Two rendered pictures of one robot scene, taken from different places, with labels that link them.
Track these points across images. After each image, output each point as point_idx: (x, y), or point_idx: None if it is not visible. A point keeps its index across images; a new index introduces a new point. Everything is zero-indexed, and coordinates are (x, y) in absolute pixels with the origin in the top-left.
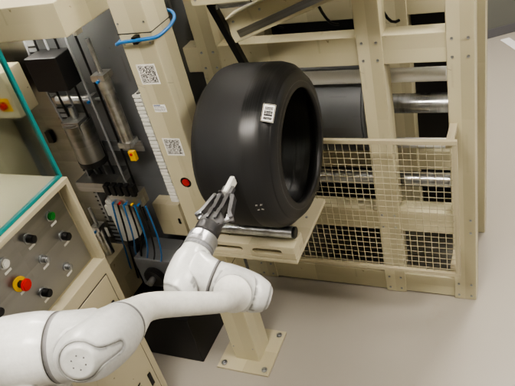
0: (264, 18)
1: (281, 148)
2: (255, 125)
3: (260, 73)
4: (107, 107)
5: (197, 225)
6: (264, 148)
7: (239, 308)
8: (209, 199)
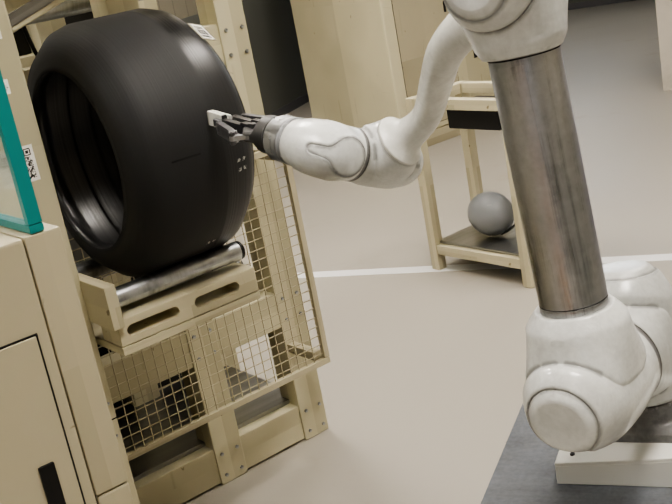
0: (31, 1)
1: (98, 206)
2: (201, 44)
3: (139, 9)
4: None
5: (268, 121)
6: (224, 70)
7: (419, 151)
8: (222, 124)
